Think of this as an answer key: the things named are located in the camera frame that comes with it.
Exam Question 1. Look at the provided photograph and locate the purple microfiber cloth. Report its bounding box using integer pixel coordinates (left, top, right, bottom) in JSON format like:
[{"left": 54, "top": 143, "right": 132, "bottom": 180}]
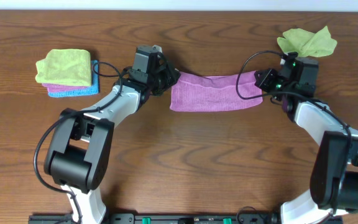
[{"left": 170, "top": 72, "right": 263, "bottom": 112}]

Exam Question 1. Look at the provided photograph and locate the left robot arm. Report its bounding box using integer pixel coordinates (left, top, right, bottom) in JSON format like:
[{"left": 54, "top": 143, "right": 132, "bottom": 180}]
[{"left": 44, "top": 45, "right": 180, "bottom": 223}]

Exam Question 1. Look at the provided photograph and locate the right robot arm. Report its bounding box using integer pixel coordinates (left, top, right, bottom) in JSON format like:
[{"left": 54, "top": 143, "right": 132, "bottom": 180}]
[{"left": 254, "top": 54, "right": 358, "bottom": 223}]

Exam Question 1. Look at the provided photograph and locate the crumpled green cloth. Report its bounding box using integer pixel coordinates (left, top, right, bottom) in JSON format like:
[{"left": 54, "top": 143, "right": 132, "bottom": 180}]
[{"left": 277, "top": 26, "right": 337, "bottom": 57}]

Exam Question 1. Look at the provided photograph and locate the folded blue cloth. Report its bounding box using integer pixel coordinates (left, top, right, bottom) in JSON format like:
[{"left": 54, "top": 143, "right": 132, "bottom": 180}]
[{"left": 48, "top": 60, "right": 99, "bottom": 98}]

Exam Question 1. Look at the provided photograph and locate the folded green cloth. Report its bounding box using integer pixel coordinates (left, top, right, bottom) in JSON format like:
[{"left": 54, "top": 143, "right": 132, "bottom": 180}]
[{"left": 35, "top": 49, "right": 92, "bottom": 86}]

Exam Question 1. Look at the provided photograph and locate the folded purple cloth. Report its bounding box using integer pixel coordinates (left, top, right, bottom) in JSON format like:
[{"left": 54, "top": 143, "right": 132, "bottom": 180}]
[{"left": 42, "top": 83, "right": 87, "bottom": 93}]

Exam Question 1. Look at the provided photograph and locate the right black cable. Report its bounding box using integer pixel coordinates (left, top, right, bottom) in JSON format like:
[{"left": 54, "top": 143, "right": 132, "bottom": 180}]
[{"left": 235, "top": 50, "right": 352, "bottom": 224}]

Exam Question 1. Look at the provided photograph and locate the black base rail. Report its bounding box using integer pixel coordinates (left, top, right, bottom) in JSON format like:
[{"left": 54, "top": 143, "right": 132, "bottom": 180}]
[{"left": 28, "top": 212, "right": 344, "bottom": 224}]

